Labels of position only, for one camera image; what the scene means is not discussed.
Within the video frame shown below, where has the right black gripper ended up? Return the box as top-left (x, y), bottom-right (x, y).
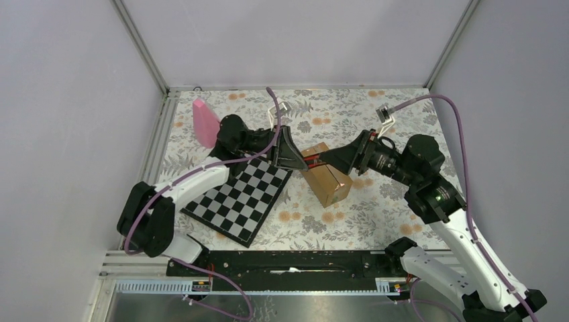
top-left (319, 128), bottom-right (419, 187)

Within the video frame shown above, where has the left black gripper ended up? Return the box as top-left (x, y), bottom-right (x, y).
top-left (237, 125), bottom-right (309, 171)

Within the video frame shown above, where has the red black utility knife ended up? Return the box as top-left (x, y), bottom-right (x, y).
top-left (303, 153), bottom-right (327, 169)

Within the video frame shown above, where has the brown cardboard express box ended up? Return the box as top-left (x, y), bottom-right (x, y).
top-left (300, 165), bottom-right (353, 208)

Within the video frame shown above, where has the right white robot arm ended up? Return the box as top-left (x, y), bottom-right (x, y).
top-left (308, 130), bottom-right (547, 321)

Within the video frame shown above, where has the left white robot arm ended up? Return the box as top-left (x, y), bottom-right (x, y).
top-left (117, 114), bottom-right (309, 276)

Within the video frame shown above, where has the floral patterned table mat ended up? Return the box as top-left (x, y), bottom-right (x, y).
top-left (146, 89), bottom-right (445, 250)

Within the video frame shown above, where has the black white checkerboard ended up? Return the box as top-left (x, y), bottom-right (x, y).
top-left (181, 158), bottom-right (293, 248)

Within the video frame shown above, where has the pink triangular block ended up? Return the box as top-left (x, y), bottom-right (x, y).
top-left (192, 99), bottom-right (220, 149)

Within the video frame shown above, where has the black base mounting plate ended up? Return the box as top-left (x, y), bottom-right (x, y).
top-left (166, 250), bottom-right (414, 294)

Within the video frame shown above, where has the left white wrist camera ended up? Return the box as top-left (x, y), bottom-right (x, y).
top-left (267, 99), bottom-right (291, 127)

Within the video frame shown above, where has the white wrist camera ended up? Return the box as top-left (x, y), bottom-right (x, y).
top-left (376, 105), bottom-right (395, 136)
top-left (267, 99), bottom-right (291, 127)

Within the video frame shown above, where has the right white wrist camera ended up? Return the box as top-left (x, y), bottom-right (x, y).
top-left (376, 105), bottom-right (395, 136)

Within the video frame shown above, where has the white slotted cable duct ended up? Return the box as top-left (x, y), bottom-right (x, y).
top-left (113, 278), bottom-right (401, 297)

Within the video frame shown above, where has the right aluminium corner post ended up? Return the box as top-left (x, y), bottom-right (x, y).
top-left (423, 0), bottom-right (482, 90)

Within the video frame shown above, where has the aluminium corner post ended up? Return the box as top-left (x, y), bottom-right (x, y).
top-left (110, 0), bottom-right (170, 96)
top-left (423, 0), bottom-right (482, 90)

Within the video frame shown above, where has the left aluminium corner post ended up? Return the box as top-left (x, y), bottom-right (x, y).
top-left (110, 0), bottom-right (170, 96)

